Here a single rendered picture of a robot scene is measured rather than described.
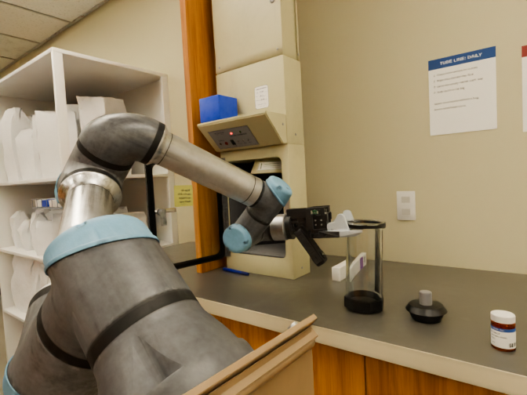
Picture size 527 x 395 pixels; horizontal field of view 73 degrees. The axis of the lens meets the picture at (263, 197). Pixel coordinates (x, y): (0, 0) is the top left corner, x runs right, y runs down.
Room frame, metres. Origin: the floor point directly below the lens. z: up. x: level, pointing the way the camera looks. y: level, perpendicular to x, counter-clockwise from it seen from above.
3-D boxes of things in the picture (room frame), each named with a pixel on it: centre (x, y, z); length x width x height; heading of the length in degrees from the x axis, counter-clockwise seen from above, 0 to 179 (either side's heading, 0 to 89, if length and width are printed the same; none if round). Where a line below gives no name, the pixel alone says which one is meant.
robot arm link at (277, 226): (1.01, -0.05, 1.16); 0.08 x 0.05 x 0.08; 157
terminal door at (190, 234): (1.30, 0.28, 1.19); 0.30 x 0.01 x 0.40; 133
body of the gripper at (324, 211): (0.98, -0.12, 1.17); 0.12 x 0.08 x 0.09; 67
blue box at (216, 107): (1.33, 0.15, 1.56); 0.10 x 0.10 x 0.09; 52
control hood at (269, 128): (1.27, 0.07, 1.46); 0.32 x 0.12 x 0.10; 52
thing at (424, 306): (0.84, -0.37, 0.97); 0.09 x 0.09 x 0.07
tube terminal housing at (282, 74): (1.42, -0.04, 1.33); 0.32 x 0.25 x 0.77; 52
